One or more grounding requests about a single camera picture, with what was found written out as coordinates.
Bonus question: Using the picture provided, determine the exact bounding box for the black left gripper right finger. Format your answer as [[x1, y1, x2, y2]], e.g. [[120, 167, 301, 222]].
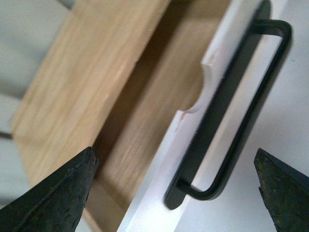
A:
[[254, 148, 309, 232]]

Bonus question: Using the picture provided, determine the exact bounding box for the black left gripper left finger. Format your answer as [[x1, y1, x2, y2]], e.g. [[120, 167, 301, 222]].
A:
[[0, 147, 98, 232]]

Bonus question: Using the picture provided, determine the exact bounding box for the black drawer handle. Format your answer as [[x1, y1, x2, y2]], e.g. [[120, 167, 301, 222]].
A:
[[164, 0, 293, 210]]

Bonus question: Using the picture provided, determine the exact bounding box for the white drawer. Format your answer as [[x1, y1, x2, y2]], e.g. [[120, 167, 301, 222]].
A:
[[79, 0, 288, 232]]

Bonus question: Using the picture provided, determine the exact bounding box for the wooden drawer cabinet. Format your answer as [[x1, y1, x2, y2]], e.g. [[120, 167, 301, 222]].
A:
[[9, 0, 184, 184]]

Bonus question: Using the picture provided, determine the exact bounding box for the grey curtain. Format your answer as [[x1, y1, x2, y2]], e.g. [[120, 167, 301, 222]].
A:
[[0, 0, 74, 207]]

